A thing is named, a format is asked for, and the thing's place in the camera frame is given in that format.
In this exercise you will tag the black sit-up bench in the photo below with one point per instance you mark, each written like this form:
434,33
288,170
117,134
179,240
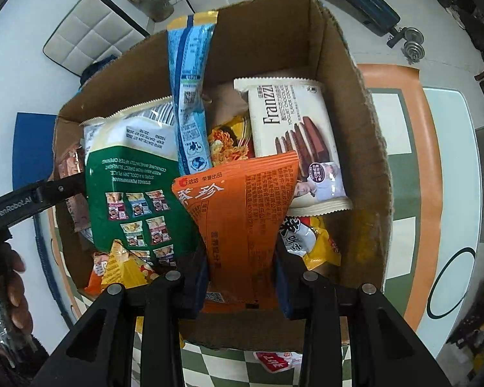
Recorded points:
355,0

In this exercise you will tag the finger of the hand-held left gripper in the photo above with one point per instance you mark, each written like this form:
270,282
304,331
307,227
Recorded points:
60,189

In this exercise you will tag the brown red snack packet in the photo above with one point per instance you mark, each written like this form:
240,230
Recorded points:
77,213

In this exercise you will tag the small orange red packet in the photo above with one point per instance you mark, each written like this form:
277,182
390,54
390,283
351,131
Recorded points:
93,280

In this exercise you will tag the green white checkered table mat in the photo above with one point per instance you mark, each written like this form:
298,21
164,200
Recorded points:
411,161

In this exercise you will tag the cardboard box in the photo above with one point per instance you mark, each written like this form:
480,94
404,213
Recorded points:
266,40

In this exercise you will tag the dark clothes pile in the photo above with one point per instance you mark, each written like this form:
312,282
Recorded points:
96,68

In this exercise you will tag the small yellow snack packet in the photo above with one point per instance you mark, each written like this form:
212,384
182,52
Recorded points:
125,266

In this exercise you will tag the long blue white packet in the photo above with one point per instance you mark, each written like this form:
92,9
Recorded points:
189,100

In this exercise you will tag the clear water jug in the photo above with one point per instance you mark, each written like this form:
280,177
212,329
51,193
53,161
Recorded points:
157,6

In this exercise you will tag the red white snack packet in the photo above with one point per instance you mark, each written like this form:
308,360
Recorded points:
278,361

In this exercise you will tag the white wafer biscuit packet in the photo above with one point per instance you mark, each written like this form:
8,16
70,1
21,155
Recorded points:
282,121

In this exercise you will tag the green white snack bag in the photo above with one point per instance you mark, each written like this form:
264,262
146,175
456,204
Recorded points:
117,193

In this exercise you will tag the large yellow noodle packet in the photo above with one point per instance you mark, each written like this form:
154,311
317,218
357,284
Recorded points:
230,145

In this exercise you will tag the orange snack packet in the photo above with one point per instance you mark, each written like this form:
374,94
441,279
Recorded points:
242,217

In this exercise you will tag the person's left hand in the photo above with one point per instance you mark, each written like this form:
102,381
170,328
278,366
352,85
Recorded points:
18,290

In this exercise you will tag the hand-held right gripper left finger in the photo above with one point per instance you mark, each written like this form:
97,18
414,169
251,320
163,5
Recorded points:
195,286

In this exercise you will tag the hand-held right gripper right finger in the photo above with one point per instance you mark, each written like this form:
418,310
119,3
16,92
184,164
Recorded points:
286,286

